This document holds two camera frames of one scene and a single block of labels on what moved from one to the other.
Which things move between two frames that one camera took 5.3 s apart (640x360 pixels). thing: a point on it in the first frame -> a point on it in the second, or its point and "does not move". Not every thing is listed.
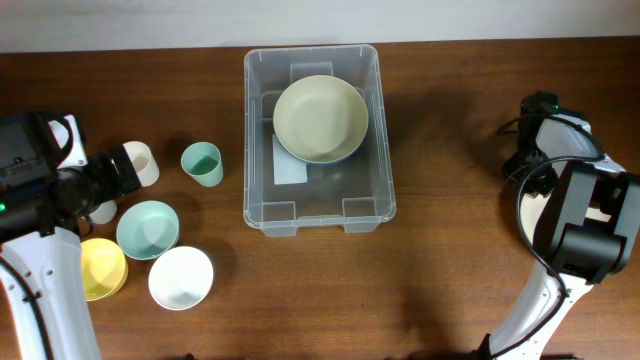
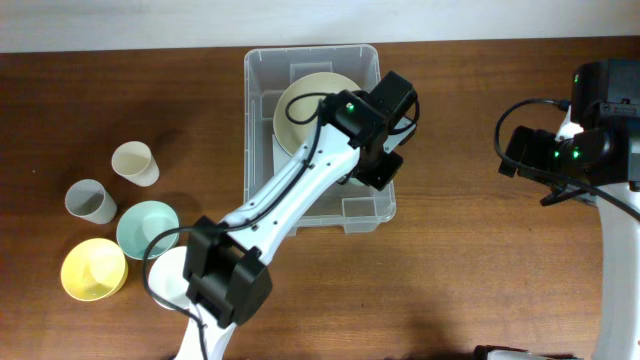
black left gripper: x=105 y=165 -> x=382 y=179
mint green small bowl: x=147 y=229 does not move
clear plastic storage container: x=356 y=192 does not move
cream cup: x=143 y=162 does not move
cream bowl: x=530 y=209 -> x=293 y=136
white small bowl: x=180 y=278 does not move
